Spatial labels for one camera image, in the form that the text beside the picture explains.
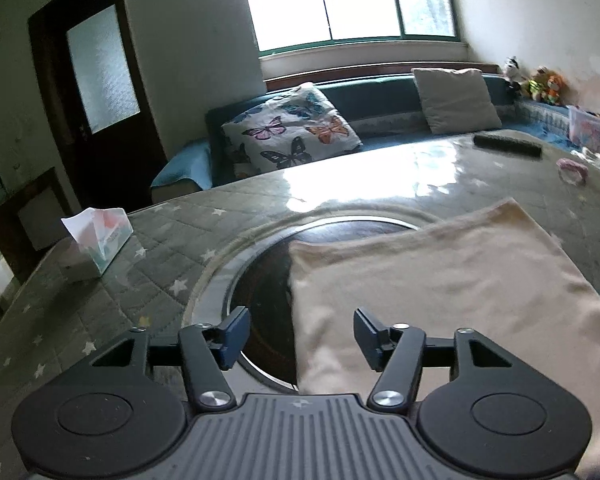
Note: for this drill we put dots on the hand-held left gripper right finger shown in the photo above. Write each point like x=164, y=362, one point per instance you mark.
x=367, y=337

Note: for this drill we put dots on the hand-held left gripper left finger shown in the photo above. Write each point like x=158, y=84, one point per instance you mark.
x=235, y=336

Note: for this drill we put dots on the cream garment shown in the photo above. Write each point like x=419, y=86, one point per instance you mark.
x=445, y=270

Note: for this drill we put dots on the round table heater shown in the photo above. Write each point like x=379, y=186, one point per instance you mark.
x=265, y=275

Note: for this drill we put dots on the grey quilted star table cover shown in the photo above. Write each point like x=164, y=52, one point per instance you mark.
x=145, y=260

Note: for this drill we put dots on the tissue box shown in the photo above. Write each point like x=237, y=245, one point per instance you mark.
x=100, y=240

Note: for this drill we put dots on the blue sofa blanket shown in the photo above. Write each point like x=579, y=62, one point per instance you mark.
x=182, y=165

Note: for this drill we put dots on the butterfly print pillow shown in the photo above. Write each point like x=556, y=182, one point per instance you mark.
x=290, y=130

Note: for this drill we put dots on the dark wooden cabinet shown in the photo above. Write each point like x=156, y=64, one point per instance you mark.
x=35, y=220

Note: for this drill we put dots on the black remote control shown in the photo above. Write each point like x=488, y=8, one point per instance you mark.
x=507, y=145

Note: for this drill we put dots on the teal sofa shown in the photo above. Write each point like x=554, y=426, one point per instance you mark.
x=380, y=97

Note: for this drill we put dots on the beige pillow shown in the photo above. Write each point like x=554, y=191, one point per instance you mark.
x=457, y=100

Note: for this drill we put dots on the pink hair scrunchie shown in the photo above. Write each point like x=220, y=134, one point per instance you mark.
x=565, y=166

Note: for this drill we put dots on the dark door with frosted glass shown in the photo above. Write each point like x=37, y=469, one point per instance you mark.
x=100, y=70

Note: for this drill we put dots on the black and white plush toy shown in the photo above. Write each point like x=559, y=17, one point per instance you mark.
x=511, y=74

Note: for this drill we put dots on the yellow green plush toy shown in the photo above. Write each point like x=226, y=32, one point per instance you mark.
x=536, y=85

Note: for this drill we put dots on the clear plastic toy box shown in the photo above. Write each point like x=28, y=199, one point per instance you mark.
x=592, y=127

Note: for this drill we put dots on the orange plush toy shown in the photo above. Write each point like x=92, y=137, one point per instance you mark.
x=555, y=89

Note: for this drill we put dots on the green framed window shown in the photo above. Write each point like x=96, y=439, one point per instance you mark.
x=330, y=0

